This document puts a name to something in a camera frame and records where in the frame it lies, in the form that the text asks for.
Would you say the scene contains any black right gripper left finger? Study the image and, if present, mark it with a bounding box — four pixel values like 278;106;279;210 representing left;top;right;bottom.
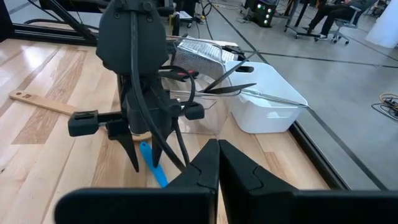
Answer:
54;139;220;224

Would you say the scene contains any light wooden spatula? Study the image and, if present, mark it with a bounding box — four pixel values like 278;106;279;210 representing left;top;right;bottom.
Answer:
8;89;153;142

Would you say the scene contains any clear plastic container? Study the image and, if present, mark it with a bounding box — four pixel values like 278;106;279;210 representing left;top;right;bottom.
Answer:
161;34;234;135

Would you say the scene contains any white plastic bin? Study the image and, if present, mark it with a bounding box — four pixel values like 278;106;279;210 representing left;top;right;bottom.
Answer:
224;60;309;134

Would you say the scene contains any white building column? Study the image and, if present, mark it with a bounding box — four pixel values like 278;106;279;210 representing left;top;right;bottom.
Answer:
365;0;398;50

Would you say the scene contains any tangled cable bundle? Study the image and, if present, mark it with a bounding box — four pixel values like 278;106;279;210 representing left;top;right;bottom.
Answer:
371;92;398;123

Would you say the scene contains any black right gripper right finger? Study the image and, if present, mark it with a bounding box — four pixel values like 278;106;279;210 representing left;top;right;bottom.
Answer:
219;139;398;224

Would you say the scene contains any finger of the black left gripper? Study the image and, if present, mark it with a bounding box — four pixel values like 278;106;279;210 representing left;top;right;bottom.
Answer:
107;119;140;173
151;135;165;169

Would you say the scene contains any black computer with green lights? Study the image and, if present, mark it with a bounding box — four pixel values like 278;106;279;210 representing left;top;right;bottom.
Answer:
251;0;278;28

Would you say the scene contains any grey office chair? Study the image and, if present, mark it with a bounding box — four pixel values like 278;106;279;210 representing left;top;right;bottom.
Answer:
328;4;364;45

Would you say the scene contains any small blue silicone spoon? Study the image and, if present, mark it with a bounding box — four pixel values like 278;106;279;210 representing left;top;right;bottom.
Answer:
139;141;169;189

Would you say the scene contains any person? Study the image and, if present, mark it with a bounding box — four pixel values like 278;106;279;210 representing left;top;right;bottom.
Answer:
307;0;379;37

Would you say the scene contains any metal box grater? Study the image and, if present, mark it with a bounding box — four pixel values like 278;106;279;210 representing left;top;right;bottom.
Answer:
172;39;239;81

